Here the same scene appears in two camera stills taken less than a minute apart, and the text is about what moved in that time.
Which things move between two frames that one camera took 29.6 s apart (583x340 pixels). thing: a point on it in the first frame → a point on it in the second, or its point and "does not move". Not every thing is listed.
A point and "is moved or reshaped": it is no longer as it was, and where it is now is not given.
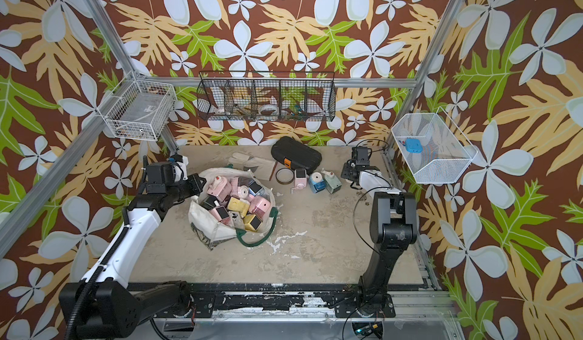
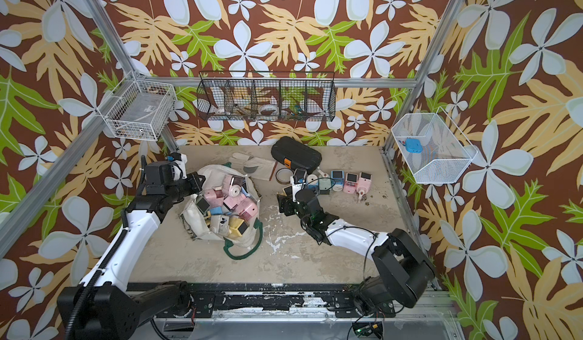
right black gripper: x=345 y=171 → x=286 y=201
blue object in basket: x=413 y=145 does not move
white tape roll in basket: x=269 y=109 does not move
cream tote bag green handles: x=231 y=202 is moved or reshaped
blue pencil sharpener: x=316 y=183 is moved or reshaped
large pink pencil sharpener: x=220 y=188 → x=231 y=187
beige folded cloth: x=261 y=168 does not move
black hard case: x=296 y=154 does not move
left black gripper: x=196 y=187 does not move
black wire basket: x=304 y=96 does not move
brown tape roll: x=285 y=175 does not move
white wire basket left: x=139 y=109 does not move
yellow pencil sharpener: x=240 y=205 → x=237 y=226
